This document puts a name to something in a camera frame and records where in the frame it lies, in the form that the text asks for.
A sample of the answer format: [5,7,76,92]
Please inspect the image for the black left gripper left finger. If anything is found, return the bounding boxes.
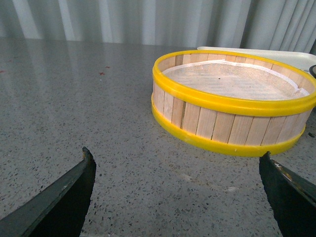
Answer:
[0,147,96,237]

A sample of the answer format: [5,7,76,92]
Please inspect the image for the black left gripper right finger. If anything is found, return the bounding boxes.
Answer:
[259,152,316,237]

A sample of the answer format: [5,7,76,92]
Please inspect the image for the beige plate black rim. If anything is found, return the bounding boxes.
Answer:
[309,65,316,78]

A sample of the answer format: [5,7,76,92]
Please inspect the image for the white rectangular tray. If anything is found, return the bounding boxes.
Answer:
[197,46,316,73]

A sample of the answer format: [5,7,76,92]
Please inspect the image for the yellow rimmed bamboo steamer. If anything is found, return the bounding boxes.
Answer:
[151,50,316,157]

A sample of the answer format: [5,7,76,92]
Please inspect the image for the white steamer liner cloth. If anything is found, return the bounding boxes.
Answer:
[163,60,310,101]

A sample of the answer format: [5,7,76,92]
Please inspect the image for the grey pleated curtain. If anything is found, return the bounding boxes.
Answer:
[0,0,316,54]

